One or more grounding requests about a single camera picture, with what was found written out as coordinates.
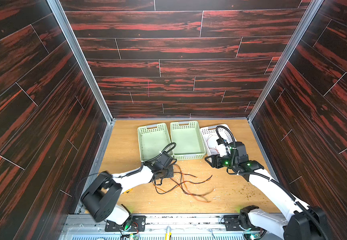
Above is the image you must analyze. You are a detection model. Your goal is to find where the red and black cable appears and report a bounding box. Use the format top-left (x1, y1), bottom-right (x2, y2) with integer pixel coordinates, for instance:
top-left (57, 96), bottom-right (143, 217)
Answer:
top-left (161, 163), bottom-right (214, 203)

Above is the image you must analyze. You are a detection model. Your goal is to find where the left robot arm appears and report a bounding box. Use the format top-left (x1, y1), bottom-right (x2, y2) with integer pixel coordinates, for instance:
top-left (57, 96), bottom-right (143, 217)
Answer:
top-left (81, 152), bottom-right (174, 227)

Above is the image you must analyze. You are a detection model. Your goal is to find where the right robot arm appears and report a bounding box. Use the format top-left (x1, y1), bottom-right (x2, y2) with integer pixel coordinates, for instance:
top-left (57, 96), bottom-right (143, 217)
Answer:
top-left (205, 125), bottom-right (332, 240)

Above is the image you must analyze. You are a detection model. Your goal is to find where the white basket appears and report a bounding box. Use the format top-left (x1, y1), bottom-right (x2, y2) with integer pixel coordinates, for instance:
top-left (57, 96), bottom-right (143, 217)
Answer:
top-left (200, 125), bottom-right (233, 156)

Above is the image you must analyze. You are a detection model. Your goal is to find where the left green basket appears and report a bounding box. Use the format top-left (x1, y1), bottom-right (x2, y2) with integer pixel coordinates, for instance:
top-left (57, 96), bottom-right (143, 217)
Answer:
top-left (138, 123), bottom-right (176, 168)

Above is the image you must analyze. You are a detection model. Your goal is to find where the green basket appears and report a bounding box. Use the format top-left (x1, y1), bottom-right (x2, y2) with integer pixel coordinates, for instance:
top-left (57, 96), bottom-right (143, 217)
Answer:
top-left (170, 121), bottom-right (206, 161)
top-left (138, 123), bottom-right (176, 168)

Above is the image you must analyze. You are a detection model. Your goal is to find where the middle green basket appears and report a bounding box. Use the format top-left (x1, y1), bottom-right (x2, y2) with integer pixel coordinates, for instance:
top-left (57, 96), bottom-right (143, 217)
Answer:
top-left (170, 121), bottom-right (206, 161)

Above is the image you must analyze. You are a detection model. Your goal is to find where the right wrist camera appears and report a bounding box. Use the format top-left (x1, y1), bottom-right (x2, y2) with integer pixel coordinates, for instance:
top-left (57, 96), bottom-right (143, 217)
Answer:
top-left (215, 138), bottom-right (229, 157)

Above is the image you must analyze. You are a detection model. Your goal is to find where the orange and black cable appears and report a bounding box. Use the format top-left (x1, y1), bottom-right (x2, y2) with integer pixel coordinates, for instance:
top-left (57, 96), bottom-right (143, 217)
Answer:
top-left (152, 170), bottom-right (213, 196)

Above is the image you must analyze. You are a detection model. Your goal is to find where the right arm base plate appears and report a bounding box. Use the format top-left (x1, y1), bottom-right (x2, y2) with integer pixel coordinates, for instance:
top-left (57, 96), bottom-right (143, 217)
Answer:
top-left (220, 215), bottom-right (262, 232)

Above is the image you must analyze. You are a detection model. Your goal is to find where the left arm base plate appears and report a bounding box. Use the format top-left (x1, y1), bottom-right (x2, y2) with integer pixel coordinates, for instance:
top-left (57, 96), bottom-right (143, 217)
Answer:
top-left (105, 215), bottom-right (146, 233)

